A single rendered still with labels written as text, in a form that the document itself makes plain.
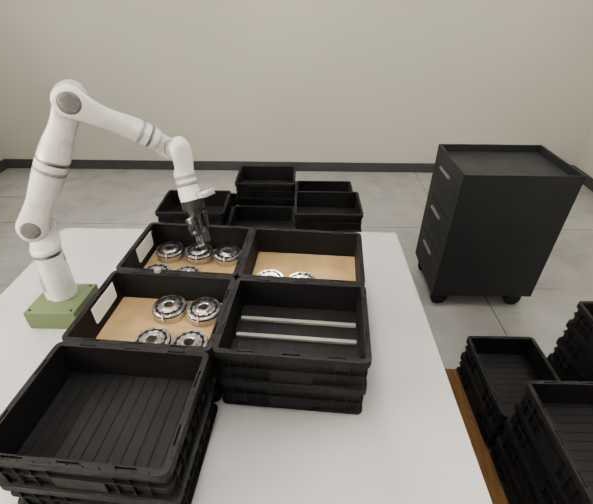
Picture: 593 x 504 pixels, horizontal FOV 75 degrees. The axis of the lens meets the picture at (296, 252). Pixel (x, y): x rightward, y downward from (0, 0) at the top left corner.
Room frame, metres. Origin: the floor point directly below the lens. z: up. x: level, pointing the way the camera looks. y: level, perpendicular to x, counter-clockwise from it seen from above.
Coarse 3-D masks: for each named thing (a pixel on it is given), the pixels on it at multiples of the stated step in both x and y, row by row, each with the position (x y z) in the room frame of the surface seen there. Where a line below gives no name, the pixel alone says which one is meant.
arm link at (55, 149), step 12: (60, 120) 1.13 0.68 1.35; (72, 120) 1.15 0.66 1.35; (48, 132) 1.11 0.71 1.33; (60, 132) 1.12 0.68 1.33; (72, 132) 1.14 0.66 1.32; (48, 144) 1.09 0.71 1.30; (60, 144) 1.10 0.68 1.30; (72, 144) 1.13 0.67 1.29; (36, 156) 1.07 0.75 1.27; (48, 156) 1.07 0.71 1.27; (60, 156) 1.08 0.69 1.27
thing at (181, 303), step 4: (164, 296) 0.93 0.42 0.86; (168, 296) 0.93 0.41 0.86; (172, 296) 0.93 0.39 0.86; (176, 296) 0.93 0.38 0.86; (180, 296) 0.93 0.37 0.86; (160, 300) 0.91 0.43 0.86; (164, 300) 0.91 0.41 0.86; (176, 300) 0.91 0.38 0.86; (180, 300) 0.92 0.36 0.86; (184, 300) 0.91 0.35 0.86; (156, 304) 0.90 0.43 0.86; (160, 304) 0.89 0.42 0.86; (180, 304) 0.90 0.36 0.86; (184, 304) 0.89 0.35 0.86; (152, 308) 0.88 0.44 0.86; (156, 308) 0.88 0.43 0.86; (160, 308) 0.88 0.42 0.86; (176, 308) 0.88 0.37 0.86; (180, 308) 0.88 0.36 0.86; (184, 308) 0.88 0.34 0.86; (156, 312) 0.86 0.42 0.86; (160, 312) 0.86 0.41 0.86; (164, 312) 0.86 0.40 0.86; (168, 312) 0.86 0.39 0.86; (172, 312) 0.86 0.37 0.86; (176, 312) 0.86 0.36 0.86; (180, 312) 0.86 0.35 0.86; (160, 316) 0.84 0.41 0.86; (164, 316) 0.84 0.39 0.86; (168, 316) 0.84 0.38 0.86; (172, 316) 0.84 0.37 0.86
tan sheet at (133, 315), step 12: (132, 300) 0.95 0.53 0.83; (144, 300) 0.95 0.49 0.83; (156, 300) 0.95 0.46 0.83; (120, 312) 0.89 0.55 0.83; (132, 312) 0.89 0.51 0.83; (144, 312) 0.89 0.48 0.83; (108, 324) 0.84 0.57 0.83; (120, 324) 0.84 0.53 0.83; (132, 324) 0.84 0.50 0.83; (144, 324) 0.84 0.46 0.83; (156, 324) 0.84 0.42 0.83; (168, 324) 0.84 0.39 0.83; (180, 324) 0.84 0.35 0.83; (108, 336) 0.79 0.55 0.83; (120, 336) 0.79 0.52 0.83; (132, 336) 0.79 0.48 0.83
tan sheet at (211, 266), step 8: (184, 248) 1.25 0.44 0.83; (152, 256) 1.19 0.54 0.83; (184, 256) 1.19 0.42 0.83; (168, 264) 1.14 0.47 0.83; (176, 264) 1.14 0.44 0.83; (184, 264) 1.14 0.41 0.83; (192, 264) 1.14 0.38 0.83; (208, 264) 1.14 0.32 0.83; (216, 264) 1.14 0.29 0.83; (216, 272) 1.10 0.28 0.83; (224, 272) 1.10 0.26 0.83; (232, 272) 1.10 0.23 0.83
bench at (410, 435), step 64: (384, 256) 1.38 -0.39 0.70; (0, 320) 0.98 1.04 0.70; (384, 320) 0.99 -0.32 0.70; (0, 384) 0.72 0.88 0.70; (384, 384) 0.72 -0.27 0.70; (448, 384) 0.72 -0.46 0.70; (256, 448) 0.53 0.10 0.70; (320, 448) 0.53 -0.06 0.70; (384, 448) 0.53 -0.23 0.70; (448, 448) 0.53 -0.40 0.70
